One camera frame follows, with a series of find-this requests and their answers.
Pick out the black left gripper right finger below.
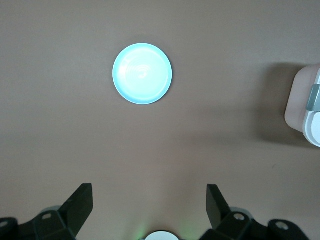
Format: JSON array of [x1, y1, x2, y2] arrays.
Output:
[[199, 184, 307, 240]]

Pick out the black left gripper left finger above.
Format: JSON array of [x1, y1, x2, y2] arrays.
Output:
[[0, 183, 94, 240]]

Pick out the white lidded box grey clips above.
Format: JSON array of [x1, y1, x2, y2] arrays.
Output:
[[284, 62, 320, 148]]

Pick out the light blue round plate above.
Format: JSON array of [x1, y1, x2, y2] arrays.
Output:
[[111, 42, 174, 106]]

